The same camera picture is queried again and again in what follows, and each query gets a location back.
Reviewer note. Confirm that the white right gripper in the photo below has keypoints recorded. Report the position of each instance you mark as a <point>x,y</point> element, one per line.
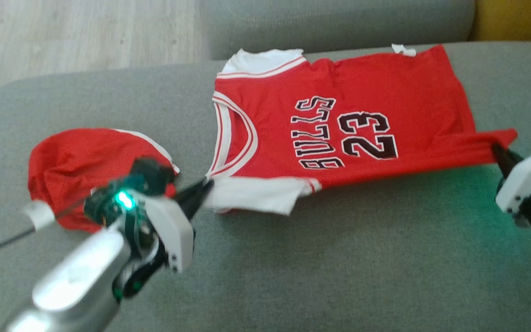
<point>523,180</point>

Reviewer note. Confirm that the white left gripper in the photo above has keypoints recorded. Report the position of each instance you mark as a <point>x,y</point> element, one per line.
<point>173,230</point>

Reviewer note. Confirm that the red shorts with white stripe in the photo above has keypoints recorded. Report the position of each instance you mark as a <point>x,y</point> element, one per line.
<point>72,161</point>

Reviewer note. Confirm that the red Bulls 23 jersey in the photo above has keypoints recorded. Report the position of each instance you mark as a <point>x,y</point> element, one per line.
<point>367,133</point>

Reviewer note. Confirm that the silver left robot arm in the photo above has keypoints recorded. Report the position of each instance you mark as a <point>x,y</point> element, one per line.
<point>76,281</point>

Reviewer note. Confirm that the large grey sofa seat cushion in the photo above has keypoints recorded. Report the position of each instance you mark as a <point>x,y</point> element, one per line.
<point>321,258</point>

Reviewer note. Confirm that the yellow cushion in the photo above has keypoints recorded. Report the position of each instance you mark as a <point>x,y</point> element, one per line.
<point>519,18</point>

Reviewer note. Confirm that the grey sofa back cushion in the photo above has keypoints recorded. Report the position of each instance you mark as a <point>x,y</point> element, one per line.
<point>339,23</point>

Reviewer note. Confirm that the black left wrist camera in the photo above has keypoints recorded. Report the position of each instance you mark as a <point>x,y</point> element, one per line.
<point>152,175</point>

